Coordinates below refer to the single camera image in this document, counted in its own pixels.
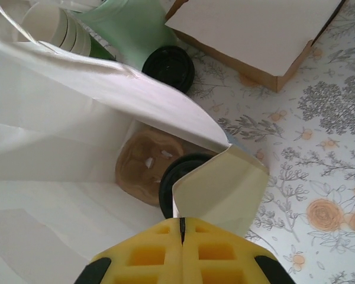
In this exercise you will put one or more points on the stack of black lids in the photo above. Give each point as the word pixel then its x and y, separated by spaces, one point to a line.
pixel 168 66

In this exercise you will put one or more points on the brown cardboard napkin tray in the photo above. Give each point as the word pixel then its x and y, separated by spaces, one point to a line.
pixel 254 69

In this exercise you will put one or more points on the paper bag with sky print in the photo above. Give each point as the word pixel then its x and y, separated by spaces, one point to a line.
pixel 47 103

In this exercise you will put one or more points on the stack of paper cups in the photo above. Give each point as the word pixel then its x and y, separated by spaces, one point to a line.
pixel 56 26

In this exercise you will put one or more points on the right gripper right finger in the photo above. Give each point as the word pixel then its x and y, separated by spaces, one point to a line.
pixel 225 260

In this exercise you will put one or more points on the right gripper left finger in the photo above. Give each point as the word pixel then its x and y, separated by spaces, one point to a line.
pixel 142 260

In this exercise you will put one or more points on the black coffee cup lid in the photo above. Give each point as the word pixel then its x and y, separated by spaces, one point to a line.
pixel 173 180

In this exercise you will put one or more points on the mint green holder cup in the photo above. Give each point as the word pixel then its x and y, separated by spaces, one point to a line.
pixel 130 32

